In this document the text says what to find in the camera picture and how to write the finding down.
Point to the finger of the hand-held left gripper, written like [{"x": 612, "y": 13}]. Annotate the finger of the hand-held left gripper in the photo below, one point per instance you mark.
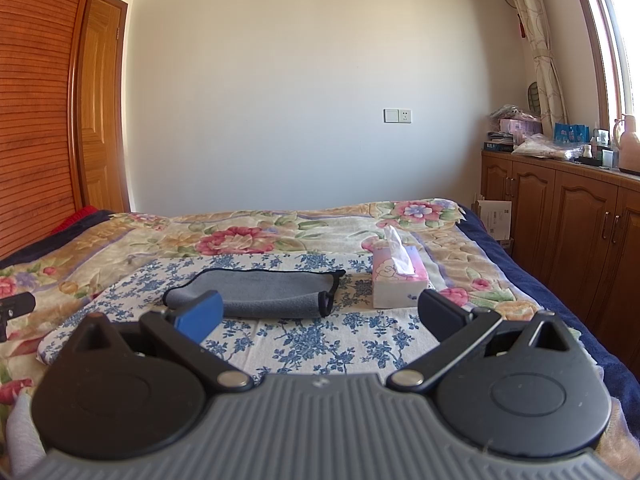
[{"x": 17, "y": 305}]

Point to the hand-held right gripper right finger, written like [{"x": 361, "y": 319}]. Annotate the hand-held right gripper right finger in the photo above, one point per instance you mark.
[{"x": 440, "y": 310}]

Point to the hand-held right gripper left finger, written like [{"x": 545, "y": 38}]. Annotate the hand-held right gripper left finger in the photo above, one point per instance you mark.
[{"x": 205, "y": 312}]

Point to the purple and grey towel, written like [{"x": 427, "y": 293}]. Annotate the purple and grey towel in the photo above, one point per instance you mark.
[{"x": 270, "y": 292}]

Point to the pink tissue box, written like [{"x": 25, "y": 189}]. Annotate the pink tissue box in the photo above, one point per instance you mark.
[{"x": 395, "y": 285}]

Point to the floral bedspread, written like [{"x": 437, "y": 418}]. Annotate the floral bedspread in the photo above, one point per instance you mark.
[{"x": 250, "y": 230}]

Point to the red cloth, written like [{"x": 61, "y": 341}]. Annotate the red cloth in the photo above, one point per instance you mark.
[{"x": 75, "y": 215}]

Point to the light grey cloth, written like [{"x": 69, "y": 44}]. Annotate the light grey cloth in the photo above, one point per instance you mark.
[{"x": 25, "y": 435}]

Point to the cardboard box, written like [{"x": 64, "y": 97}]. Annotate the cardboard box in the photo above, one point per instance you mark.
[{"x": 495, "y": 217}]

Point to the blue floral white cloth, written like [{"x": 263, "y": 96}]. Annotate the blue floral white cloth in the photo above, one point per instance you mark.
[{"x": 310, "y": 340}]

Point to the wooden cabinet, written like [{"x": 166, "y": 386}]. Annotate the wooden cabinet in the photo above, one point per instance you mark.
[{"x": 565, "y": 230}]

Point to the stack of dark books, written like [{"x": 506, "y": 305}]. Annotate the stack of dark books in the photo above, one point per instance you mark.
[{"x": 500, "y": 144}]

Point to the clear plastic bag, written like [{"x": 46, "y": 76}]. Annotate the clear plastic bag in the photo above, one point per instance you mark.
[{"x": 542, "y": 146}]

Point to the wooden slatted wardrobe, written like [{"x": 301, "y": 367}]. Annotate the wooden slatted wardrobe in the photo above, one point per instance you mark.
[{"x": 35, "y": 110}]

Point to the pink storage box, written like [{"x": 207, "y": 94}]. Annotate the pink storage box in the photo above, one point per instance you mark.
[{"x": 520, "y": 126}]

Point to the crumpled plastic bag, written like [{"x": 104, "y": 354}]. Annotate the crumpled plastic bag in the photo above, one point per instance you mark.
[{"x": 512, "y": 111}]

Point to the blue paper bag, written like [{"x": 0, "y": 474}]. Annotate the blue paper bag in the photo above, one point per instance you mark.
[{"x": 570, "y": 132}]

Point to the wooden door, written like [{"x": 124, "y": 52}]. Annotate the wooden door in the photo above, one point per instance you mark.
[{"x": 102, "y": 100}]

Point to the small grey box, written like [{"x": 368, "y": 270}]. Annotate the small grey box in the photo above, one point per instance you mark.
[{"x": 608, "y": 158}]

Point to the woven hand fan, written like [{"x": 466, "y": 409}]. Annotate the woven hand fan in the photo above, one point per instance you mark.
[{"x": 534, "y": 95}]

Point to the pink thermos jug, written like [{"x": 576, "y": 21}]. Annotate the pink thermos jug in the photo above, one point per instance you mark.
[{"x": 627, "y": 140}]

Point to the patterned beige curtain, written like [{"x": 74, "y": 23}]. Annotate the patterned beige curtain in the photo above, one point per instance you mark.
[{"x": 540, "y": 35}]

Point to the white wall switch panel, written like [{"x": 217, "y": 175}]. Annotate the white wall switch panel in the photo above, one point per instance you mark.
[{"x": 398, "y": 115}]

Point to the wooden window frame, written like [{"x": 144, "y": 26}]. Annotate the wooden window frame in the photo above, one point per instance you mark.
[{"x": 600, "y": 35}]

